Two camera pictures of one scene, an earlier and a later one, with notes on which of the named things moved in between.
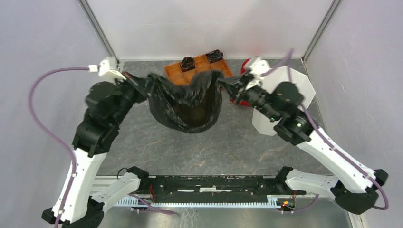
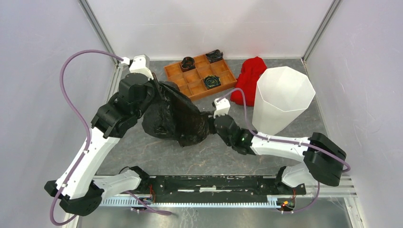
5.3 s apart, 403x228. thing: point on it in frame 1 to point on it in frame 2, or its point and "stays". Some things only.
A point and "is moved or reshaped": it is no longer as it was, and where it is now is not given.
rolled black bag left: [187, 63] stays
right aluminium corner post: [335, 5] stays
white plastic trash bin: [265, 123] stays
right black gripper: [232, 84] to [215, 116]
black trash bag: [190, 107] is moved or reshaped
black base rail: [243, 189] stays
